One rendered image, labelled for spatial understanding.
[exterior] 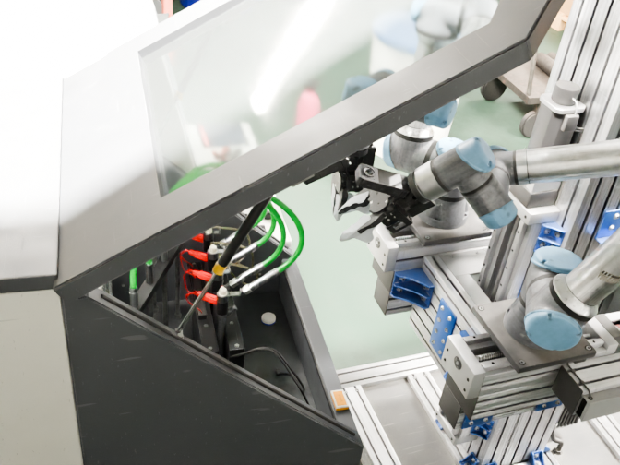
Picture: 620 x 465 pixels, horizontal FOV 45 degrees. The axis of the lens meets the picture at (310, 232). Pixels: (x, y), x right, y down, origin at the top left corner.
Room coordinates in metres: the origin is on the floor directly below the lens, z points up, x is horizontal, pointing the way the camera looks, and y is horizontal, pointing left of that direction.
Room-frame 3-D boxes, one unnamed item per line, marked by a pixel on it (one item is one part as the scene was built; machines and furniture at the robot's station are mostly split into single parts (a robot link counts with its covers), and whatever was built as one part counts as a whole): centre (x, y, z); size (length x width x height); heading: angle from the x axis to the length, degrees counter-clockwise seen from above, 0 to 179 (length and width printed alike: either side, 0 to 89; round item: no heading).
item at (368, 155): (1.50, -0.08, 1.37); 0.09 x 0.08 x 0.12; 108
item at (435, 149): (1.84, -0.38, 1.20); 0.13 x 0.12 x 0.14; 65
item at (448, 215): (1.84, -0.38, 1.09); 0.15 x 0.15 x 0.10
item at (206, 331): (1.40, 0.22, 0.91); 0.34 x 0.10 x 0.15; 18
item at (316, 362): (1.36, -0.04, 0.87); 0.62 x 0.04 x 0.16; 18
